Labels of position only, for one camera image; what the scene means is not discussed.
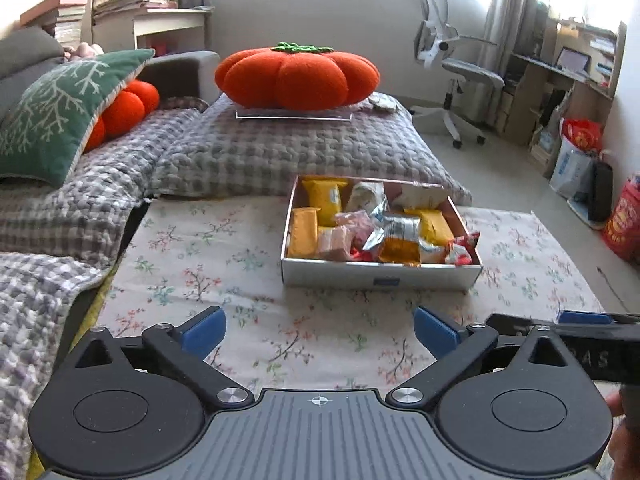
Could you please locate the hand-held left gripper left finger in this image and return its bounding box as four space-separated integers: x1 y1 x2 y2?
62 306 254 409

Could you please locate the pink snack packet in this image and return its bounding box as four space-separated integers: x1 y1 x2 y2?
335 211 374 242

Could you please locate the green snowflake pillow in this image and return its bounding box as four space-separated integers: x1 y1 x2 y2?
0 48 156 187

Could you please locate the white office chair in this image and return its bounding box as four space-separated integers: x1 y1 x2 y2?
409 0 507 150

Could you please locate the red plastic bag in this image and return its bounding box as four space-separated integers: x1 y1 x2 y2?
561 118 605 155

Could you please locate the yellow packet with white print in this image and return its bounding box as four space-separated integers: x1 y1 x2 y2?
301 178 350 227

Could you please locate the laptop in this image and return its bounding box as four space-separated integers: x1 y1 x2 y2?
556 46 592 74

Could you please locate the white cardboard snack box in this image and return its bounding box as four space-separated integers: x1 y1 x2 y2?
280 174 484 292

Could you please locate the shiny silver orange packet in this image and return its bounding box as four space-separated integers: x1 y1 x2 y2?
362 213 422 267

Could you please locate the pile of books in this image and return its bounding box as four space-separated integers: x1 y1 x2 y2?
19 0 90 47

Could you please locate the pink plush toy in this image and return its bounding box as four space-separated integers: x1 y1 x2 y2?
64 43 104 62

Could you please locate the grey checked blanket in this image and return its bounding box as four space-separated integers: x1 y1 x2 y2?
0 91 473 461

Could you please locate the grey sofa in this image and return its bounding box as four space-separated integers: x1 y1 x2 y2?
0 26 221 121

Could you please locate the white desk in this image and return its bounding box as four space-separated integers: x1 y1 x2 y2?
131 7 212 57

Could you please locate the person's right hand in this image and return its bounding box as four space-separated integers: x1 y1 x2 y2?
604 392 640 462

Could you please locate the clear flat tray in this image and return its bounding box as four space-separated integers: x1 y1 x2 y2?
234 106 357 124

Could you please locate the white blue bag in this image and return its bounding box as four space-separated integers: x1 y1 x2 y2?
549 136 597 200

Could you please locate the plain yellow snack packet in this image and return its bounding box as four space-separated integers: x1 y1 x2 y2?
287 208 320 259
418 208 454 244

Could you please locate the large orange pumpkin cushion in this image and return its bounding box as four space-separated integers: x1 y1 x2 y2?
214 41 381 111

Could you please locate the black cylinder speaker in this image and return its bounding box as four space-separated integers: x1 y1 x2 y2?
587 162 614 224

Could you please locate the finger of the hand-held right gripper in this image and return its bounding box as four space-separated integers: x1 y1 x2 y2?
558 310 640 325
485 312 562 337

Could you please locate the peach snack packet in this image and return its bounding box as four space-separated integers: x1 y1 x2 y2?
317 225 354 261

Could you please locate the small orange pumpkin cushion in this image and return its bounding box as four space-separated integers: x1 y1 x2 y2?
81 80 161 154

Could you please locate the floral cloth mat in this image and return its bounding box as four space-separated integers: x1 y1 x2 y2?
95 195 607 396

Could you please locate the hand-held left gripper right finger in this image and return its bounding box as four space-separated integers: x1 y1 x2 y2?
387 306 584 409

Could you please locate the white blue snack packet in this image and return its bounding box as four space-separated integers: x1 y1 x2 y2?
418 239 449 264

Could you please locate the red gold printed bag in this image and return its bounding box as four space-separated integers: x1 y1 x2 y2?
601 174 640 262

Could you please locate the wooden shelf desk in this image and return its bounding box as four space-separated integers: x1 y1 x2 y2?
500 14 629 171

